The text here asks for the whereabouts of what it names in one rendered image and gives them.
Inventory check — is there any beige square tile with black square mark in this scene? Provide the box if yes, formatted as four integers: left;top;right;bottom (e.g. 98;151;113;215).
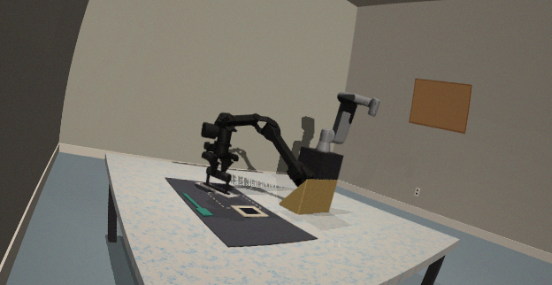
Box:
230;205;269;218

